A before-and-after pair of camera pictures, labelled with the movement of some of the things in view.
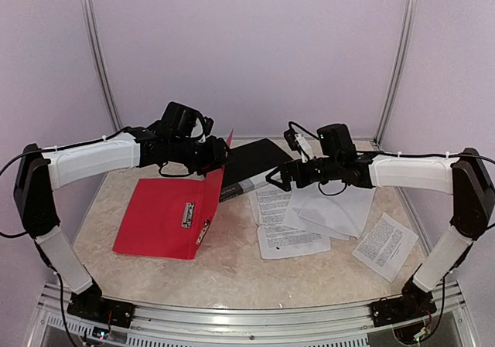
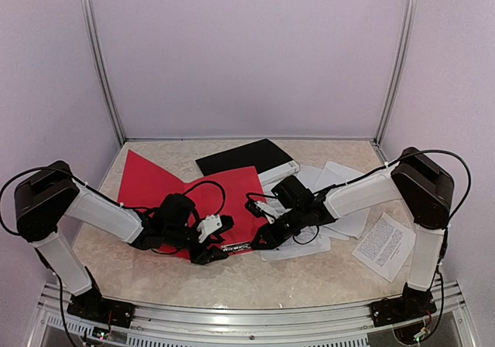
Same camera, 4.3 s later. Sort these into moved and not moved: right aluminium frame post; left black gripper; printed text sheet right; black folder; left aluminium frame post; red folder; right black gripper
Moved: right black gripper; left black gripper; red folder
Not moved: printed text sheet right; black folder; right aluminium frame post; left aluminium frame post
